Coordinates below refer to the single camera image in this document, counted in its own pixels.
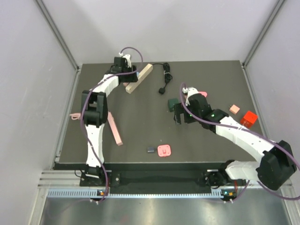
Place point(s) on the grey slotted cable duct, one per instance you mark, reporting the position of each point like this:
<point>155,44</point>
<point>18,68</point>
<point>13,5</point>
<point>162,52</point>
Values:
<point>98,193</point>

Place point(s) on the red cube plug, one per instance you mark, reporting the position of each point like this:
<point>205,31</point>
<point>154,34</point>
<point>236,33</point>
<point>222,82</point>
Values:
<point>249,119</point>

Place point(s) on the dark green cube socket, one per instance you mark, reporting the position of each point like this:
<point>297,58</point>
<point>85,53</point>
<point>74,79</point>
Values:
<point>172,104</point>

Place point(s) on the small purple grey plug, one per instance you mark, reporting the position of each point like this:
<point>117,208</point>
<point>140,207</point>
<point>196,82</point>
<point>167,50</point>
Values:
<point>151,149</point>

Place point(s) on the aluminium frame post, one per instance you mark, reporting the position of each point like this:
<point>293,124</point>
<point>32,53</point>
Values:
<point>57,34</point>
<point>267,25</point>

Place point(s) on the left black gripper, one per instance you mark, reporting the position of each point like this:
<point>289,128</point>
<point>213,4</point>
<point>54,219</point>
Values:
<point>132,78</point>

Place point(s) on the beige power strip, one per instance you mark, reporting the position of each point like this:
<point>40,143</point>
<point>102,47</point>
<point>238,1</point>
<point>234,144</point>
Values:
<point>143,74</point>

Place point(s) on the small pink usb plug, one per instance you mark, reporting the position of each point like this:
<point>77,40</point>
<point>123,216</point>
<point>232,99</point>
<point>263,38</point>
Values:
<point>164,150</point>

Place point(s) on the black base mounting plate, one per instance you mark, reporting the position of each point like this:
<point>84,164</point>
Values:
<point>148,177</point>

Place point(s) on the peach plug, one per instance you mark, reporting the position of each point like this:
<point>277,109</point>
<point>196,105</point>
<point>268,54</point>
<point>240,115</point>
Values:
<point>234,109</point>

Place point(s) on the pink long power strip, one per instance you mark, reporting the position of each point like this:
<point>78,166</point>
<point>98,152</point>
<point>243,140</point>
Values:
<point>114,129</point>

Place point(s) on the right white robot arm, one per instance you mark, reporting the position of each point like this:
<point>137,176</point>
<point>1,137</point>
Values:
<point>273,161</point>

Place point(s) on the pink triangular socket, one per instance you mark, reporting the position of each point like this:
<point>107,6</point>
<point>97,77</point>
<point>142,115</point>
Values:
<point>203,93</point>

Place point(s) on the left aluminium frame post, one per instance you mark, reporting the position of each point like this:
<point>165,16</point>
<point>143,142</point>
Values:
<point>57,34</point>

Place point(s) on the right aluminium frame post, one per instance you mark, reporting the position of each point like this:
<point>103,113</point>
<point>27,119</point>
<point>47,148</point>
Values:
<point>267,25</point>

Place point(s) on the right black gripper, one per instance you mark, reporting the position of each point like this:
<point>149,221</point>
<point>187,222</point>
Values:
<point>179,109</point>

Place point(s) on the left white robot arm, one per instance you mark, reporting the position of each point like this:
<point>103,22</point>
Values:
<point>94,115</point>

